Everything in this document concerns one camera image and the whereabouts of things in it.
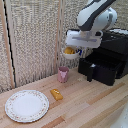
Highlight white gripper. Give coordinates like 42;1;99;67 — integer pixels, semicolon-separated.
64;28;103;57

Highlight small white bowl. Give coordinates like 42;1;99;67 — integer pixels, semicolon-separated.
62;46;81;61

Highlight yellow food piece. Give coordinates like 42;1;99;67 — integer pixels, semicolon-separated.
64;46;76;56

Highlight pink cup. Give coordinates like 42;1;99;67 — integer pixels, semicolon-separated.
57;66;70;84

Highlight wide woven screen panel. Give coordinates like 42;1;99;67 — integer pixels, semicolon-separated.
5;0;61;89

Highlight orange food piece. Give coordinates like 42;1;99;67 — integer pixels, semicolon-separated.
50;88;64;102

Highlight white floral rim plate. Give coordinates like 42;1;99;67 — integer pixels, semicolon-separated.
4;89;50;124

